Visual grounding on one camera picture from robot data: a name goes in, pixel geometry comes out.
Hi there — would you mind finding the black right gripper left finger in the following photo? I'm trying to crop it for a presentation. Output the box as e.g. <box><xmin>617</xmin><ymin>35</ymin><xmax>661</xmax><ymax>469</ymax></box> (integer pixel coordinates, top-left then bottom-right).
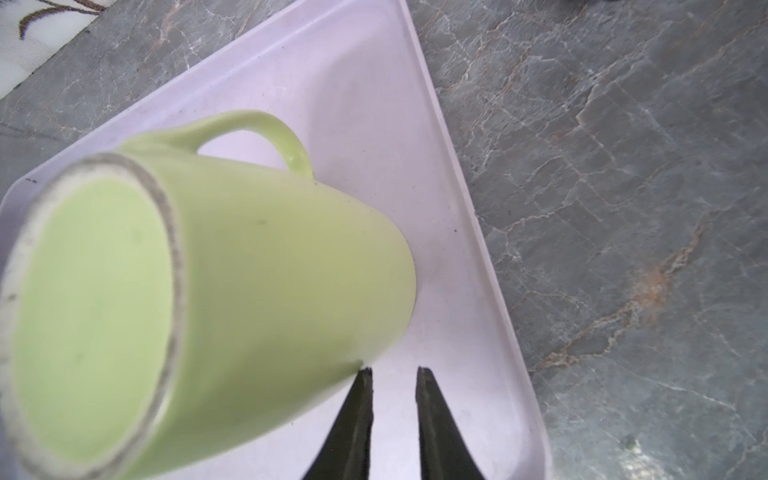
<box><xmin>303</xmin><ymin>368</ymin><xmax>374</xmax><ymax>480</ymax></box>

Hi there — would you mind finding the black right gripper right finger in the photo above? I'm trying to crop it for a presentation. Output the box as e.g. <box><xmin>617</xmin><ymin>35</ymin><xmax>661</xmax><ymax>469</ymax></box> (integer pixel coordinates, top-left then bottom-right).
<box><xmin>415</xmin><ymin>367</ymin><xmax>484</xmax><ymax>480</ymax></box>

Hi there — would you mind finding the light green ceramic mug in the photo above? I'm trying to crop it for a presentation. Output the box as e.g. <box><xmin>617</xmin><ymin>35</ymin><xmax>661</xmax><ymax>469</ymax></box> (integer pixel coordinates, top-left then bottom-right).
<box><xmin>1</xmin><ymin>110</ymin><xmax>417</xmax><ymax>479</ymax></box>

